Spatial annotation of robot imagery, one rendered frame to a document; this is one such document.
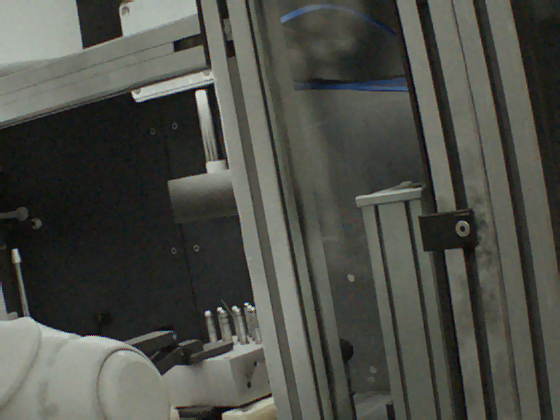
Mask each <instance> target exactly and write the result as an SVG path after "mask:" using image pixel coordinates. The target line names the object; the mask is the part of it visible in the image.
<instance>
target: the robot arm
mask: <svg viewBox="0 0 560 420"><path fill-rule="evenodd" d="M177 340H178V335H177V333H176V332H175V331H161V332H151V333H149V334H146V335H144V336H141V337H136V338H133V339H131V340H129V341H126V342H125V341H123V342H121V341H117V340H114V339H109V338H105V337H98V336H90V337H82V336H78V335H75V334H72V333H66V332H63V331H58V330H55V329H53V328H50V327H47V326H45V325H41V324H38V323H36V322H35V321H33V320H32V319H31V318H29V317H24V318H21V319H19V318H18V319H16V320H12V321H6V322H4V321H0V420H219V415H218V411H223V410H225V409H227V408H228V407H231V406H193V407H190V406H189V407H187V408H185V409H182V410H181V411H180V410H179V411H178V413H179V418H184V419H170V414H171V402H170V398H169V394H168V391H167V387H166V384H165V382H164V380H163V378H162V376H163V375H164V374H166V373H167V372H168V371H169V370H170V369H172V368H173V367H174V366H176V365H189V366H190V365H193V364H195V363H197V362H199V361H202V360H206V359H208V358H211V357H213V356H215V355H217V354H218V355H219V354H222V353H224V352H227V351H228V350H231V349H233V347H234V346H233V342H232V341H227V342H213V343H209V344H204V345H203V341H200V340H192V341H188V340H187V341H184V342H182V343H180V344H178V343H177ZM159 348H160V351H157V353H156V354H155V355H153V356H152V357H150V358H148V357H147V356H146V355H144V354H145V353H148V352H149V351H152V350H157V349H159Z"/></svg>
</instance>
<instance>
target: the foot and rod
mask: <svg viewBox="0 0 560 420"><path fill-rule="evenodd" d="M193 92H194V96H195V102H196V106H197V111H198V112H197V116H198V121H199V126H200V131H201V136H202V141H203V146H204V150H203V151H204V156H205V162H206V166H207V171H208V173H205V174H201V175H196V176H191V177H186V178H181V179H176V180H172V181H168V182H167V183H168V187H169V192H170V198H171V202H172V208H173V213H174V223H175V224H182V223H188V222H195V221H201V220H208V219H214V218H220V217H227V216H233V215H239V212H238V207H237V203H236V199H235V196H234V191H233V186H232V180H231V176H230V169H227V164H226V159H225V154H224V149H223V144H222V139H221V134H220V123H219V119H218V114H217V109H216V104H215V99H214V94H213V92H214V89H213V86H207V87H202V88H197V89H193Z"/></svg>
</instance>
